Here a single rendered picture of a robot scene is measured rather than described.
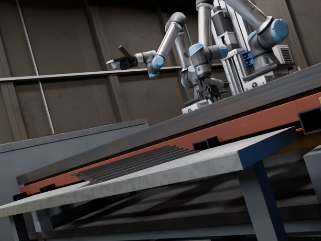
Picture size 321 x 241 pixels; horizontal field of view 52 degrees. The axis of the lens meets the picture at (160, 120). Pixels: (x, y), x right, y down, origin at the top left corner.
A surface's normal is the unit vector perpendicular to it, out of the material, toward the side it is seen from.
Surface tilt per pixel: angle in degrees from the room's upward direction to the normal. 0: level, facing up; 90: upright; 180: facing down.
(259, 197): 90
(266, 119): 90
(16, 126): 90
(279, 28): 96
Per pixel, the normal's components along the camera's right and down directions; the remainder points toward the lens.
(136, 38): 0.64, -0.25
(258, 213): -0.64, 0.13
